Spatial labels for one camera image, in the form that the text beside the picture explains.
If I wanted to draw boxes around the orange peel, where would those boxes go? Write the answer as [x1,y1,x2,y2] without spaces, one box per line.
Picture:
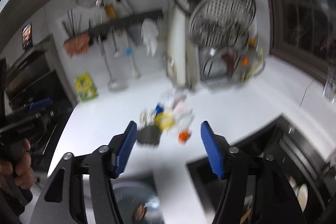
[178,129,191,143]

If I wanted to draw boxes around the clear plastic cup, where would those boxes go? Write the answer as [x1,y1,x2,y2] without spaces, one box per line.
[171,106,195,136]

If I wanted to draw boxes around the dark grey cloth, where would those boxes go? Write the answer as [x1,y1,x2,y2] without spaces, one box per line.
[137,125,162,146]

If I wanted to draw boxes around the blue plastic ribbon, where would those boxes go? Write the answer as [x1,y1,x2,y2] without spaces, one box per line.
[155,104,164,115]

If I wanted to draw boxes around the yellow plastic handle ring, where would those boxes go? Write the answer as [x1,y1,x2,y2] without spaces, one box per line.
[154,111,176,131]

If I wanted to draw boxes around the clear plastic bag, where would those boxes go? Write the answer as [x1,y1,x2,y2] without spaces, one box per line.
[159,89,187,109]

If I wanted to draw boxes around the black kitchen sink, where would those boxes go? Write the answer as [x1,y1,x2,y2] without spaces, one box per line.
[187,117,335,223]

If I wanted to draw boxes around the grey perforated trash bin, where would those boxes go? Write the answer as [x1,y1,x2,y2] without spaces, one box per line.
[113,181,164,223]

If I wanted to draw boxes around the person's left hand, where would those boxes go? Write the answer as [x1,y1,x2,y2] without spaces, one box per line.
[1,139,35,192]

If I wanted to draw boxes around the black stove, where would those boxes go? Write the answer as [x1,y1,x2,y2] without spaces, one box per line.
[5,35,77,157]

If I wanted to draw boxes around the yellow green seasoning pouch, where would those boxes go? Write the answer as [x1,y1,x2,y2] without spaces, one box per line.
[75,73,98,102]

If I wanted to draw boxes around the dirty dishes in sink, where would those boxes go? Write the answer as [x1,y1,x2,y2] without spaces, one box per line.
[287,176,308,212]

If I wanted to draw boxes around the orange patterned dish cloth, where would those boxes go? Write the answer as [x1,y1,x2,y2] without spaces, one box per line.
[63,32,90,58]

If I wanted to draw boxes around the steel ladle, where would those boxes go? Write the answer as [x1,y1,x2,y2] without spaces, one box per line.
[97,35,129,92]

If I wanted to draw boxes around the small steel spoon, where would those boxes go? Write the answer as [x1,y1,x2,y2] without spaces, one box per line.
[112,31,120,58]

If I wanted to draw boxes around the blue white bottle brush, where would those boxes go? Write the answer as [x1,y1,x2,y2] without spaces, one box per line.
[125,32,141,79]

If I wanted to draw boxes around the hanging white paper towel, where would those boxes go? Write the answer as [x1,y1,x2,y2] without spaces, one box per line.
[141,18,159,57]

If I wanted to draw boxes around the glass pot lid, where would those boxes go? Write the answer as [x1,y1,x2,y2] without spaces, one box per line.
[201,47,240,80]

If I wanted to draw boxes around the steel dish rack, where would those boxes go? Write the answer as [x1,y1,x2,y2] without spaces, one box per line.
[198,47,255,86]

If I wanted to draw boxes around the gas valve with orange knob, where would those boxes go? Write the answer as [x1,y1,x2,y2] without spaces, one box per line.
[241,56,249,81]

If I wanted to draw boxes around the dark red pot holder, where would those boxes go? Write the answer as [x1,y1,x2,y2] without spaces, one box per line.
[221,52,239,78]

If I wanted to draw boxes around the white cutting board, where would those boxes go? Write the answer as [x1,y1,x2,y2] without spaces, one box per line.
[167,6,187,89]

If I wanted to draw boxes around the black wall utensil rail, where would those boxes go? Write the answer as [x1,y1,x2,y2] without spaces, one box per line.
[88,10,163,38]

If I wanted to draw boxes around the yellow gas hose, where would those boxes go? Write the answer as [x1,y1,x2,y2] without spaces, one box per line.
[243,48,266,80]

